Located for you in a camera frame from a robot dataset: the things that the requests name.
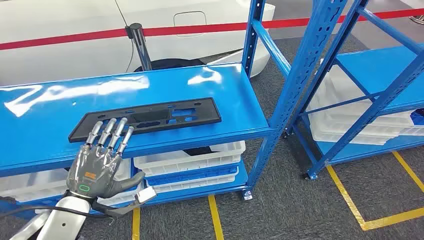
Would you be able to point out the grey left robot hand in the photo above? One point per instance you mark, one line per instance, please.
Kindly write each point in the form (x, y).
(89, 172)

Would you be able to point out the black plastic panel part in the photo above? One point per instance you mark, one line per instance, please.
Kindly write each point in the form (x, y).
(149, 116)

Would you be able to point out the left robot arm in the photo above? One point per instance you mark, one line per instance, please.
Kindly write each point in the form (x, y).
(63, 222)

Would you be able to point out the blue metal shelf rack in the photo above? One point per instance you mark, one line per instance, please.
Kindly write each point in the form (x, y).
(381, 69)
(198, 86)

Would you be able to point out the black plastic piece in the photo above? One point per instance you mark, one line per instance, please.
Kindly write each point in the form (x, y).
(198, 151)

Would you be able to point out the white car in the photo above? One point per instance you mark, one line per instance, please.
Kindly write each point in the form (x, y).
(66, 20)

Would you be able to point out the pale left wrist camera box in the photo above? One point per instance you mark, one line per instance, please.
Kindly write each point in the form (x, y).
(145, 194)

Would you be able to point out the chrome stanchion post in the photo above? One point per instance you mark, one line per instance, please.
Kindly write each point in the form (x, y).
(140, 49)

